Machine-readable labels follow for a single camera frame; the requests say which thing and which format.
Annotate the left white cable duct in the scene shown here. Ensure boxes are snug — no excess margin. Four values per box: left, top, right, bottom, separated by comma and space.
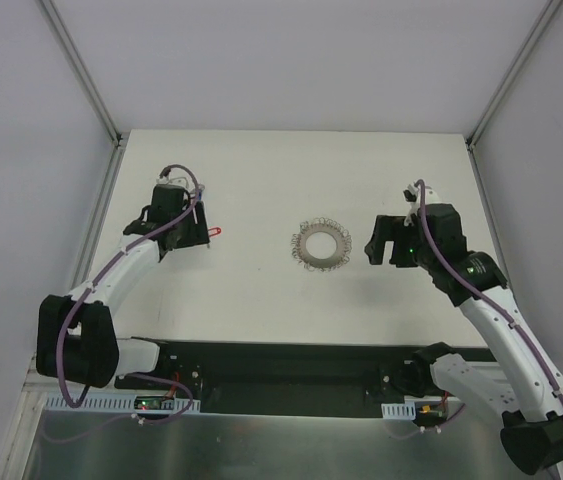
45, 393, 201, 415

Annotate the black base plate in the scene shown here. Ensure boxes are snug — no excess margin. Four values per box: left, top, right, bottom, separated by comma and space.
114, 340, 442, 418

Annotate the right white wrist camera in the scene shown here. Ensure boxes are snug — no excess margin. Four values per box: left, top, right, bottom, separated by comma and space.
403, 179, 443, 226

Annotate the right aluminium frame post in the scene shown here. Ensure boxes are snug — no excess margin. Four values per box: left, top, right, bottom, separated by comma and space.
466, 0, 563, 151

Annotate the metal disc with keyrings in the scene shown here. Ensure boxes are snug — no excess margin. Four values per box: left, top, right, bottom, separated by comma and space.
290, 217, 352, 272

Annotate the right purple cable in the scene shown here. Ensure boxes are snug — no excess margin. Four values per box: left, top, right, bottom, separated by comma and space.
413, 178, 563, 469

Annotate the aluminium frame post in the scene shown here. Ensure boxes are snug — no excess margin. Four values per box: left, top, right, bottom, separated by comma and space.
36, 0, 123, 147
466, 0, 563, 151

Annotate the left aluminium frame post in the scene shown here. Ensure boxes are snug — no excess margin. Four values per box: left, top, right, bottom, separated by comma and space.
36, 0, 123, 147

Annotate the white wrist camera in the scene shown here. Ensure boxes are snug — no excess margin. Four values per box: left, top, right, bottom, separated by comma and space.
156, 165, 204, 201
403, 179, 443, 226

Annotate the purple cable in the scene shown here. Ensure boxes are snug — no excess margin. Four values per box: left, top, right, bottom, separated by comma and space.
413, 178, 563, 469
57, 162, 202, 409

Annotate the right white cable duct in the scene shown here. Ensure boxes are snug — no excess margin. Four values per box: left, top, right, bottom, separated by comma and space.
381, 401, 417, 421

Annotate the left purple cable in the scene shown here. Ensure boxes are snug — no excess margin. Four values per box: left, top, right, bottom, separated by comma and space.
57, 162, 202, 409

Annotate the white cable duct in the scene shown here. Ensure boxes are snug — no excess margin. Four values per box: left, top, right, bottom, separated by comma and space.
381, 401, 417, 421
45, 393, 201, 415

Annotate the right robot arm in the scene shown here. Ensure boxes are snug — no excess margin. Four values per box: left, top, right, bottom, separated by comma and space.
364, 204, 563, 475

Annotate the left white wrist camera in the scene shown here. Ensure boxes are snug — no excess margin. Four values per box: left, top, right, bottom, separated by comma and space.
156, 165, 204, 201

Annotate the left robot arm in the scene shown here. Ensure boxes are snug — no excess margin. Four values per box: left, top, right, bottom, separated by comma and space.
36, 183, 210, 389

